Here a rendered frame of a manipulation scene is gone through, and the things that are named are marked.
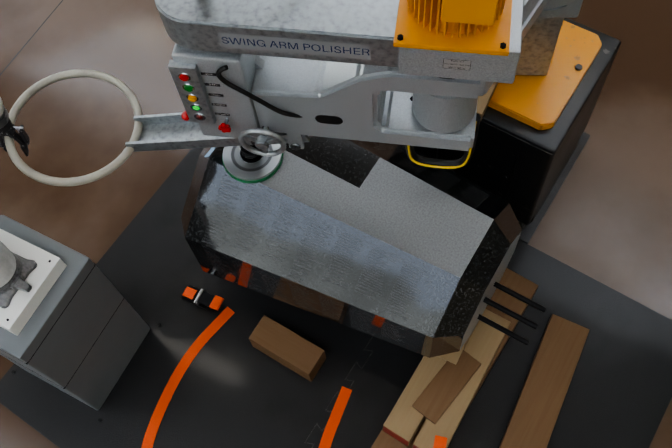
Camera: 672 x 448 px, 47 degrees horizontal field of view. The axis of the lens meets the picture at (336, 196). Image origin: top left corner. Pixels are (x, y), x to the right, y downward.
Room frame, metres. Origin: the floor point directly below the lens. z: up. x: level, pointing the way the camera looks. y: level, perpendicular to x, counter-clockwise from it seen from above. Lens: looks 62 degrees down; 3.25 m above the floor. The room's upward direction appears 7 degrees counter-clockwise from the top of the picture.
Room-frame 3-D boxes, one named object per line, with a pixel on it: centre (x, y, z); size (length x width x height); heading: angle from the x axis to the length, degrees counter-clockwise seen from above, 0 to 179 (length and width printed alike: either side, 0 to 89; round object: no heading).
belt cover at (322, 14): (1.38, -0.06, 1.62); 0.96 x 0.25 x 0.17; 75
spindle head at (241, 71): (1.45, 0.20, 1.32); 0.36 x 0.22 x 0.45; 75
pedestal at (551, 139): (1.80, -0.77, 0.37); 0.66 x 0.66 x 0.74; 50
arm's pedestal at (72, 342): (1.11, 1.15, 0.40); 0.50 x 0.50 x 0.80; 56
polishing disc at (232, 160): (1.47, 0.28, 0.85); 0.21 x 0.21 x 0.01
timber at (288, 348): (0.98, 0.28, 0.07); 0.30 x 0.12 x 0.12; 52
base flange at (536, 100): (1.80, -0.77, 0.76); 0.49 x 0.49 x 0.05; 50
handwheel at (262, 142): (1.32, 0.19, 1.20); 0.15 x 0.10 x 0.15; 75
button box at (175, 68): (1.38, 0.38, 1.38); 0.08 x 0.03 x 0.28; 75
